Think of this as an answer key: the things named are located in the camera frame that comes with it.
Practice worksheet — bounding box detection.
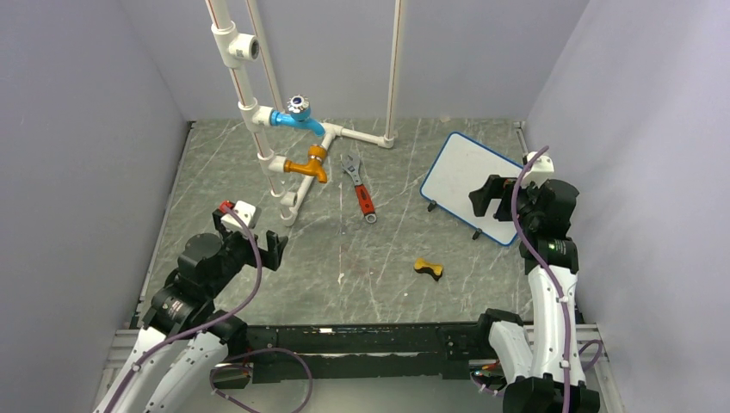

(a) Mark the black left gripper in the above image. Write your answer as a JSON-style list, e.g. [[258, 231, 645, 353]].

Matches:
[[206, 210, 287, 297]]

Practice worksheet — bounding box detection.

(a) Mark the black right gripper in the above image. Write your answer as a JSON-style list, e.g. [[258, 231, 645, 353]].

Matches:
[[470, 175, 546, 230]]

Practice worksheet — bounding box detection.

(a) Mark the blue framed whiteboard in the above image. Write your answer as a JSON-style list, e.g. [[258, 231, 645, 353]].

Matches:
[[420, 132, 522, 246]]

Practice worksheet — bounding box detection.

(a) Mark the yellow black whiteboard eraser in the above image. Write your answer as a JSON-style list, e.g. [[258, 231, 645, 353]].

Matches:
[[413, 257, 444, 282]]

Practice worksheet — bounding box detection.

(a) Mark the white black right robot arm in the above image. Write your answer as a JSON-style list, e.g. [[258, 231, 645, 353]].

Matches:
[[469, 175, 601, 412]]

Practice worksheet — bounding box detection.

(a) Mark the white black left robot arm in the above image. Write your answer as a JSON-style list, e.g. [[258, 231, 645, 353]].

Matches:
[[95, 200, 288, 412]]

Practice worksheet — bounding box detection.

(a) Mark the black whiteboard stand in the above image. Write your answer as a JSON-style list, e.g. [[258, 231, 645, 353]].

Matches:
[[426, 200, 484, 241]]

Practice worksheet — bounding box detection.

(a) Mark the orange faucet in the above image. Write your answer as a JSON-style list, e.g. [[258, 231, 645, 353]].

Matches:
[[283, 145, 328, 183]]

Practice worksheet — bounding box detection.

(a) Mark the blue faucet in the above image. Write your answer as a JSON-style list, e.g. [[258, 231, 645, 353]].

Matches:
[[269, 95, 325, 137]]

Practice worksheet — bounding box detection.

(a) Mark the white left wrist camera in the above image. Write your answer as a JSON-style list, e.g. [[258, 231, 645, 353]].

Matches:
[[219, 200, 262, 231]]

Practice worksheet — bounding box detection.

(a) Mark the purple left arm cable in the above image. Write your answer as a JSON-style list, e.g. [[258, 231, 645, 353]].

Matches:
[[102, 205, 264, 413]]

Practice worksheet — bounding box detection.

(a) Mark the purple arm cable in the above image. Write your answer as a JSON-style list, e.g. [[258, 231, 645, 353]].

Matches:
[[102, 205, 264, 413], [470, 145, 604, 413]]

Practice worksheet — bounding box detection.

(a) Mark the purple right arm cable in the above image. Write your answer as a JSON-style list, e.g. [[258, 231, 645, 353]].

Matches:
[[470, 145, 604, 413]]

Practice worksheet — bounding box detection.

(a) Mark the red handled adjustable wrench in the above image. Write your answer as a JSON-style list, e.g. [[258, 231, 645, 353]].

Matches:
[[341, 154, 377, 224]]

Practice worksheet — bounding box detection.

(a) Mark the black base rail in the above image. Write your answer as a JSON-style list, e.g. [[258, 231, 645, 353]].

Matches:
[[229, 314, 498, 384]]

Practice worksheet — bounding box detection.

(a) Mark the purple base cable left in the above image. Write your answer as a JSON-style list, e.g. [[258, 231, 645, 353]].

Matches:
[[208, 348, 314, 413]]

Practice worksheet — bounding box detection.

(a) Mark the white PVC pipe frame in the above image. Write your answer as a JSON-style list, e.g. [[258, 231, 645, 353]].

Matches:
[[205, 1, 406, 226]]

